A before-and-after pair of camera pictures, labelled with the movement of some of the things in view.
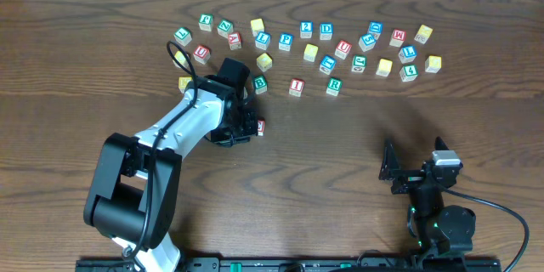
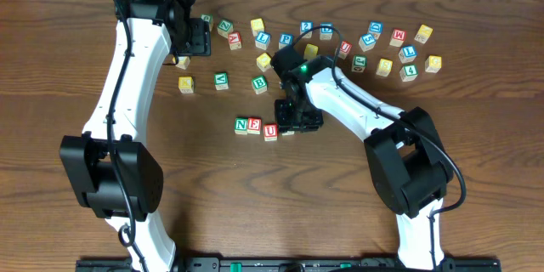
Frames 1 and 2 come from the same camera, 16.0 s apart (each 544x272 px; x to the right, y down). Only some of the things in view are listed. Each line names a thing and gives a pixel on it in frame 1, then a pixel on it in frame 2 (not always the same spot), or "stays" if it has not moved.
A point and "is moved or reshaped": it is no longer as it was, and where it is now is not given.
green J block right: x=359 y=63 stays
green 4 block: x=409 y=72 stays
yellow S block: x=384 y=67 stays
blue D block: x=326 y=31 stays
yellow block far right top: x=423 y=34 stays
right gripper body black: x=410 y=178 to x=298 y=118
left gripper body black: x=247 y=123 to x=200 y=36
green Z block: x=225 y=28 stays
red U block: x=201 y=53 is moved or reshaped
